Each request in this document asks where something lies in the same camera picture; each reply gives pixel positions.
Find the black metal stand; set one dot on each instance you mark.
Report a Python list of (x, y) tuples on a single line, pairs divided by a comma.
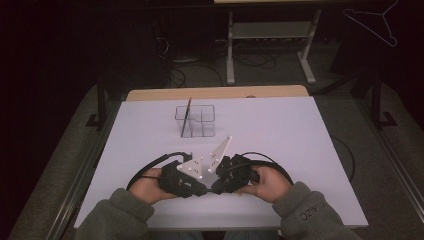
[(376, 100)]

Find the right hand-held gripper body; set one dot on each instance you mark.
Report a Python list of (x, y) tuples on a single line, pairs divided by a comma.
[(235, 173)]

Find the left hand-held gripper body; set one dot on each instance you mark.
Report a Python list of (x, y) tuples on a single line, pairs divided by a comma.
[(176, 181)]

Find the person's left hand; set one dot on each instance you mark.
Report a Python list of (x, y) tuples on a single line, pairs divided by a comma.
[(146, 188)]

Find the white clothes hanger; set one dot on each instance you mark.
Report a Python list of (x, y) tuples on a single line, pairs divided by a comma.
[(394, 42)]

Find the person's right hand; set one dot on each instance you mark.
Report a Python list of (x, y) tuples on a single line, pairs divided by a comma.
[(271, 185)]

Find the metal floor rail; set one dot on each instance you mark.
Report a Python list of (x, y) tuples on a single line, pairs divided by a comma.
[(400, 173), (83, 180)]

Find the white metal desk frame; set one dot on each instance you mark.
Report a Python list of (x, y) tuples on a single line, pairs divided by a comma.
[(230, 50)]

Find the makeup brush small tip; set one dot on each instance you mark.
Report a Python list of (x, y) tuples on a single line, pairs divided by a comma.
[(186, 116)]

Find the white board sheet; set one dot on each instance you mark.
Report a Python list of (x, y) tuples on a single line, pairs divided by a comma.
[(283, 140)]

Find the wooden table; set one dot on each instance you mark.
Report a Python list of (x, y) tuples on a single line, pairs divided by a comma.
[(216, 91)]

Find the clear plastic organizer box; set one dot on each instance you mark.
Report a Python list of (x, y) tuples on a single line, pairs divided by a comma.
[(201, 123)]

